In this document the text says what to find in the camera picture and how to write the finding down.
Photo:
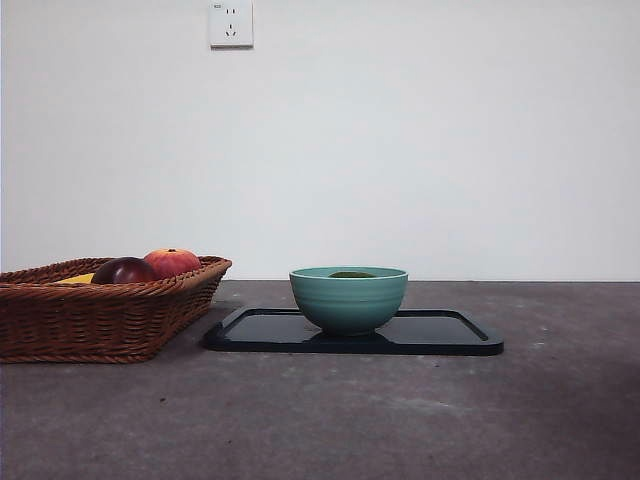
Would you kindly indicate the green avocado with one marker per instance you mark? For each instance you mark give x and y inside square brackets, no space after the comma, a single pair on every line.
[351,274]

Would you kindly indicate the yellow banana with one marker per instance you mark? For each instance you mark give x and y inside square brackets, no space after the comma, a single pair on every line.
[75,278]

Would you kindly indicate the brown wicker basket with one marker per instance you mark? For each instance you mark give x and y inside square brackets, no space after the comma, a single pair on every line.
[100,320]

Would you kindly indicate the dark rectangular tray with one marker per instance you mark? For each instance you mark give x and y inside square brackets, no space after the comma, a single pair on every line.
[435,332]

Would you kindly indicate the white wall socket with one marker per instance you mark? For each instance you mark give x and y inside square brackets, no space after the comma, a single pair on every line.
[231,25]

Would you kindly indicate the teal ribbed bowl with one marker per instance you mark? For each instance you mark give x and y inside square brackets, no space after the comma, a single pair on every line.
[349,305]

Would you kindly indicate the dark red plum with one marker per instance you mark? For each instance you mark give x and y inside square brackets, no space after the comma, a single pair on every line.
[122,271]

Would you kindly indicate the red apple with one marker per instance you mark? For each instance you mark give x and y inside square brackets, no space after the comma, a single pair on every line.
[172,261]

